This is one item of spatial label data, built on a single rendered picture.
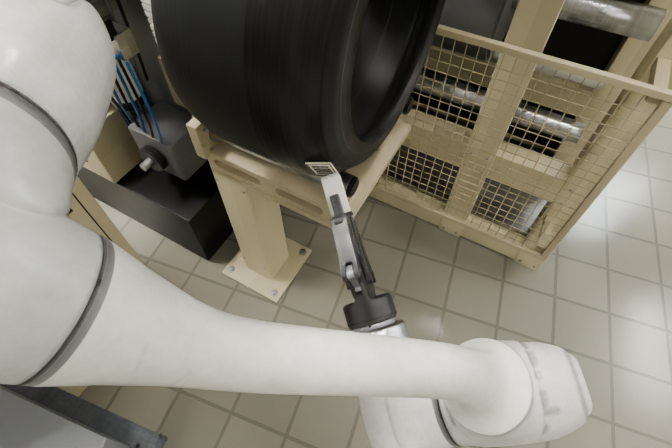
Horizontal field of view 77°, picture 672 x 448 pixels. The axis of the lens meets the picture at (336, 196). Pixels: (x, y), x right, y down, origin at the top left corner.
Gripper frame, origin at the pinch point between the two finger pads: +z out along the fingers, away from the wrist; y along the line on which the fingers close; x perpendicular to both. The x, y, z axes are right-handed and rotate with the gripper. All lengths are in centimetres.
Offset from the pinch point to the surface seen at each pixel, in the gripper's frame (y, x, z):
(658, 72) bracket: 38, 70, 12
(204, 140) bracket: 14.5, -27.2, 25.1
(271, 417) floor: 77, -57, -45
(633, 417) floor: 107, 55, -78
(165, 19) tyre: -21.4, -10.9, 24.1
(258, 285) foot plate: 95, -58, 0
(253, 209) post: 55, -37, 19
